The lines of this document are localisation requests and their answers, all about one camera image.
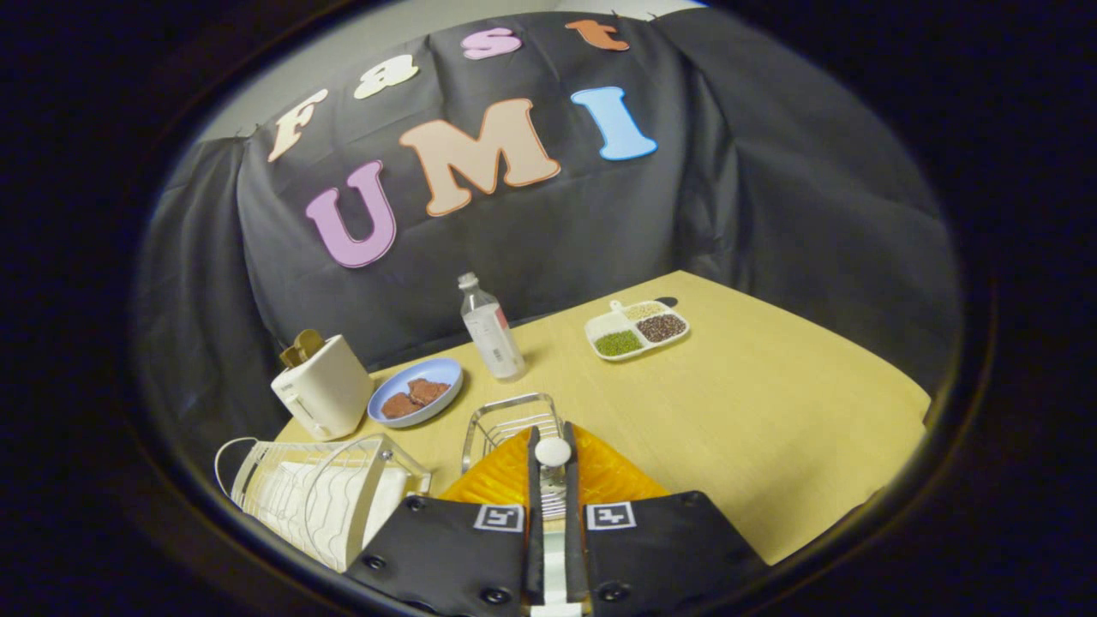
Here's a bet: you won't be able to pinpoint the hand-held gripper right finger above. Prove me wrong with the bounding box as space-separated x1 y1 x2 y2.
563 422 768 617

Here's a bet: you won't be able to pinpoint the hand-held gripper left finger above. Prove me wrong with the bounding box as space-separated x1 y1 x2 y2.
347 427 545 617

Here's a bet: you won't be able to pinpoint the metal wire basket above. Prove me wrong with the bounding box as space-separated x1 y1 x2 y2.
461 392 568 520

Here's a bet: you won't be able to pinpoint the white wire dish rack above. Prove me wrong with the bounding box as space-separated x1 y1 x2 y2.
214 434 432 573

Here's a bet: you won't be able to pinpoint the blue oval dish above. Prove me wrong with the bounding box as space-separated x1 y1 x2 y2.
368 357 465 428

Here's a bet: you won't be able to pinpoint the clear plastic bottle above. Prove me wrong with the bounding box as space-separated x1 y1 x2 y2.
457 273 526 381

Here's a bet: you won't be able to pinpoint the white divided tray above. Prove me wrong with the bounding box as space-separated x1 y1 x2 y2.
584 300 691 362

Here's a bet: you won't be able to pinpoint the dark red beans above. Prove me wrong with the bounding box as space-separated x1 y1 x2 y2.
637 314 688 344

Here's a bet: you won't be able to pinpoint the cream toaster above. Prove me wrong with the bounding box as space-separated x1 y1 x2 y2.
271 334 375 441

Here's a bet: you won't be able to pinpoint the black backdrop cloth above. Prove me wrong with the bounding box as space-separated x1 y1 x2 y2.
133 9 961 481

